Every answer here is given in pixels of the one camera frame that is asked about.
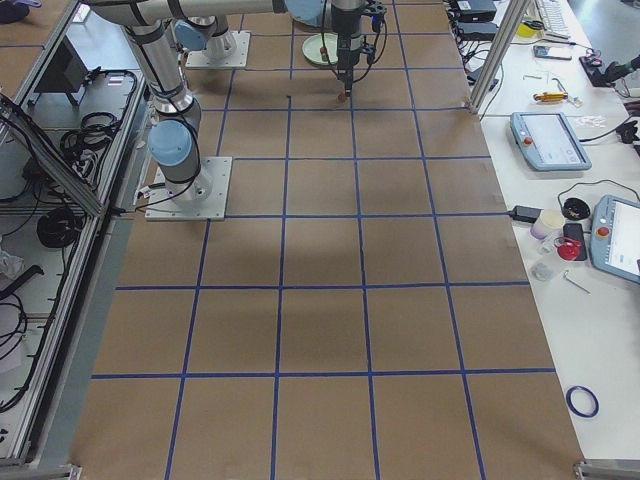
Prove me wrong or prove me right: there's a black power adapter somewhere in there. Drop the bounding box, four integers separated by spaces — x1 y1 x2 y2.
507 205 542 224

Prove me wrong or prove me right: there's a white purple cup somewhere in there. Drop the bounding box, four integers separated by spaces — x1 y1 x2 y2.
530 209 565 240

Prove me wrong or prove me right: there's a black small bowl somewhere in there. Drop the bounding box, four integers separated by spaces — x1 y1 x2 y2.
561 197 591 221

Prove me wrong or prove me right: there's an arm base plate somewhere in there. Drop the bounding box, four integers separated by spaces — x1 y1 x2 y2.
186 30 251 70
145 156 233 221

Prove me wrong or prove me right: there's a smartphone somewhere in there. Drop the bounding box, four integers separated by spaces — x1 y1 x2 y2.
532 45 572 61

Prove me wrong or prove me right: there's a far teach pendant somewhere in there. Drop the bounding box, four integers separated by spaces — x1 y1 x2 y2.
510 112 592 172

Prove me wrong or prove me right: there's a teach pendant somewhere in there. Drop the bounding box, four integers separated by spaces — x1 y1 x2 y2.
510 112 592 172
589 195 640 284

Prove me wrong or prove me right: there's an aluminium frame post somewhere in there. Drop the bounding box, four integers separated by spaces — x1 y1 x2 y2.
468 0 529 114

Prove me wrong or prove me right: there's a near teach pendant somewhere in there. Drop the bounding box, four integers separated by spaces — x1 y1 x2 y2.
589 195 640 284

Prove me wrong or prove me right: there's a hex key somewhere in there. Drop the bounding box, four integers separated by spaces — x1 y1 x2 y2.
562 270 591 295

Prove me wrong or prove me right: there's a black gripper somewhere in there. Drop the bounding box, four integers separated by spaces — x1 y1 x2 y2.
330 0 375 96

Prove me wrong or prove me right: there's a red emergency button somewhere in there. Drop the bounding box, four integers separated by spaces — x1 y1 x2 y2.
554 237 582 261

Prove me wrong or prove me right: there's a blue tape roll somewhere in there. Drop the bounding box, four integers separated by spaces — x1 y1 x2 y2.
565 385 600 419

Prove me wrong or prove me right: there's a gold metal tool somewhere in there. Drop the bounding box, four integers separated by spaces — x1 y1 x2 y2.
533 92 568 103

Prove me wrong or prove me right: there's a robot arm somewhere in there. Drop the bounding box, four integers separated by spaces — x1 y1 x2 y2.
174 15 237 60
85 0 386 119

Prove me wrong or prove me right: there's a light green plate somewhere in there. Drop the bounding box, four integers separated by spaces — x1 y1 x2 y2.
302 33 337 66

